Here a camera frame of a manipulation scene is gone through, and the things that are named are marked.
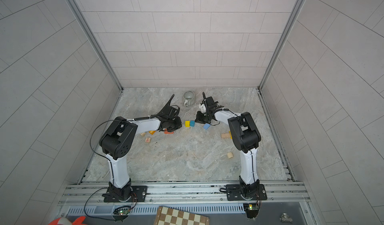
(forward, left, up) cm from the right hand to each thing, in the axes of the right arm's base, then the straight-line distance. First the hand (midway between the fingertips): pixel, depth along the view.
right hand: (194, 119), depth 97 cm
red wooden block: (-9, +18, +2) cm, 20 cm away
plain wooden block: (-12, -18, -2) cm, 22 cm away
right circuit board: (-49, -24, -4) cm, 54 cm away
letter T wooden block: (-12, +29, +1) cm, 31 cm away
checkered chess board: (-49, +14, 0) cm, 51 cm away
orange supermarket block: (-7, +27, 0) cm, 28 cm away
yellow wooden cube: (-3, +5, +1) cm, 6 cm away
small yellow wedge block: (-28, -14, +29) cm, 43 cm away
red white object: (-48, +56, +4) cm, 74 cm away
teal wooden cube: (-2, +2, -1) cm, 3 cm away
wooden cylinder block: (-24, -19, -2) cm, 30 cm away
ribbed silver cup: (+16, +3, +4) cm, 16 cm away
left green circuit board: (-47, +34, +1) cm, 58 cm away
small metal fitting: (-53, -37, -2) cm, 64 cm away
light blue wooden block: (-5, -7, 0) cm, 9 cm away
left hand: (-1, +5, -1) cm, 5 cm away
